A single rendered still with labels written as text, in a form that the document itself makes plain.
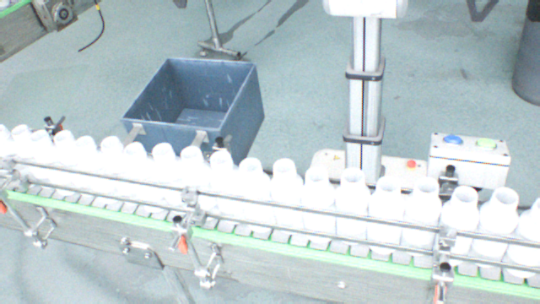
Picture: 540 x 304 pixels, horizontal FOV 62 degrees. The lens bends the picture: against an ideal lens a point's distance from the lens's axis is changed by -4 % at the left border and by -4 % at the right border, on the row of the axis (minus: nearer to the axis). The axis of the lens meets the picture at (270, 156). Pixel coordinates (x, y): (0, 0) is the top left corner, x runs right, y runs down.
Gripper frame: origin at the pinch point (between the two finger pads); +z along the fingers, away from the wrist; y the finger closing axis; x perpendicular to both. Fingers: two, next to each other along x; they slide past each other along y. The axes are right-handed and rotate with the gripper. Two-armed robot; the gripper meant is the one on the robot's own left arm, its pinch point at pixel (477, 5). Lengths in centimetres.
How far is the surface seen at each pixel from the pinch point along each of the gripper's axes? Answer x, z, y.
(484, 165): -6.4, 29.3, -2.9
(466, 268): -5.4, 39.6, -18.6
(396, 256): 6.8, 39.6, -18.5
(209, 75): 72, 51, 43
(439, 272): 0.1, 30.0, -26.2
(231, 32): 146, 141, 213
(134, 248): 64, 51, -22
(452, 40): -11, 140, 220
